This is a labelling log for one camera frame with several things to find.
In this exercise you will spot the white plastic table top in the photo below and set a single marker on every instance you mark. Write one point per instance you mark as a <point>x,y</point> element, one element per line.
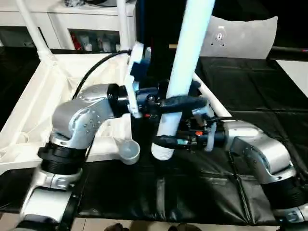
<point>29,110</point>

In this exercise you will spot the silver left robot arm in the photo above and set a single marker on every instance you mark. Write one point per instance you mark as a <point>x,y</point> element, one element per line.
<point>77,130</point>

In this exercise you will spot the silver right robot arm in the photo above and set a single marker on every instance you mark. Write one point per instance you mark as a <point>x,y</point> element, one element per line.
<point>260,154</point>

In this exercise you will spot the black box with yellow label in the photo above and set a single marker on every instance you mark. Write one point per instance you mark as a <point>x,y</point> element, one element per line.
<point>161,24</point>

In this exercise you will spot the dark grey robot foot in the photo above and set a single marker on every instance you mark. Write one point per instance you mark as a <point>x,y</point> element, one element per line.
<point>116,227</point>
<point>185,227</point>

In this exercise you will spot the white plastic bag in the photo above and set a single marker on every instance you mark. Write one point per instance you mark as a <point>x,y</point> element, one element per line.
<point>245,36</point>

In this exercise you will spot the small red bottle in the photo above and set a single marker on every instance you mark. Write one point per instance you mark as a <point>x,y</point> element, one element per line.
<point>75,43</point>

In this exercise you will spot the white flat board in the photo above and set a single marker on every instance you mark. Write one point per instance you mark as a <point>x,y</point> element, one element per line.
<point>293,70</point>

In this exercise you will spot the white cabinet with glass doors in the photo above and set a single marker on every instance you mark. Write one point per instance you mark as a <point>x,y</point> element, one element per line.
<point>62,21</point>

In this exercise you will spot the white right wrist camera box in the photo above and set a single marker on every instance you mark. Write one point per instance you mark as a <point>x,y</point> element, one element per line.
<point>203,115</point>

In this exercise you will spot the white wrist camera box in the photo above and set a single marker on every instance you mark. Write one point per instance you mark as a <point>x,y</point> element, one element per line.
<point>203,115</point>
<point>137,67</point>

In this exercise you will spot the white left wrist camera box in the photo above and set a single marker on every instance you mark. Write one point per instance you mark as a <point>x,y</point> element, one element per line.
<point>137,67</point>

